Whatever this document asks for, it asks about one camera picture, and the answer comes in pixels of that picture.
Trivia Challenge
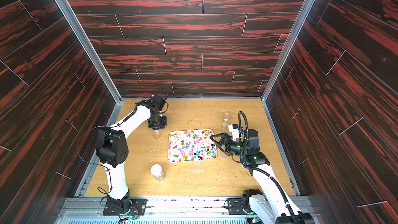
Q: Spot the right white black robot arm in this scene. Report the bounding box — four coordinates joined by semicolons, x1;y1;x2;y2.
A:
210;129;315;224

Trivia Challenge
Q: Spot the jar with white lid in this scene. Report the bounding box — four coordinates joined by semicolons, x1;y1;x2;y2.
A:
150;164;165;181

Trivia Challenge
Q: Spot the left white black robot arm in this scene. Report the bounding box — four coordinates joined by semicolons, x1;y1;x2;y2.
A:
95;95;168;213

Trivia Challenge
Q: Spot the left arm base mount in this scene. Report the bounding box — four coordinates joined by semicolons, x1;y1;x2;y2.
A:
103;198;147;216

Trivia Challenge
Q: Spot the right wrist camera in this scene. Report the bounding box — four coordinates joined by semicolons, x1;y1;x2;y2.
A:
228;124;240;141

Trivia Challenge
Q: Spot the floral pattern tray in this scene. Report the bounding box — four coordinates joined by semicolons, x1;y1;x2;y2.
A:
167;129;218;163

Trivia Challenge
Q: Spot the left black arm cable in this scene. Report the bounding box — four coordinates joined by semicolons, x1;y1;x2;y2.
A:
76;88;169;200

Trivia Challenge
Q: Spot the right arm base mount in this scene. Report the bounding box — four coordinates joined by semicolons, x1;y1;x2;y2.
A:
223;195;273;219

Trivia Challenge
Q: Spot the clear plastic candy jar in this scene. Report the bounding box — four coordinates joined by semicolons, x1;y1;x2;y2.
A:
221;113;231;130

